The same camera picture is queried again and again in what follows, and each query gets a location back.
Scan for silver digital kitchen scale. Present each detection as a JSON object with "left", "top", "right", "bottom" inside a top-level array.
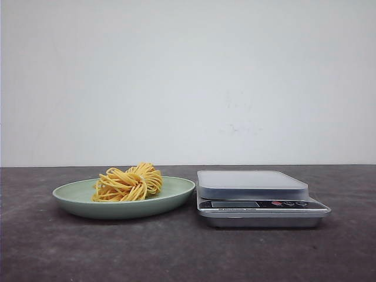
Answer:
[{"left": 197, "top": 170, "right": 331, "bottom": 228}]

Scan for yellow vermicelli noodle bundle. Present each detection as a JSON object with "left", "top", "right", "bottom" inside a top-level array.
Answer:
[{"left": 92, "top": 162, "right": 163, "bottom": 202}]

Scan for light green round plate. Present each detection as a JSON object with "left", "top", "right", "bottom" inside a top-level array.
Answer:
[{"left": 52, "top": 176, "right": 196, "bottom": 220}]

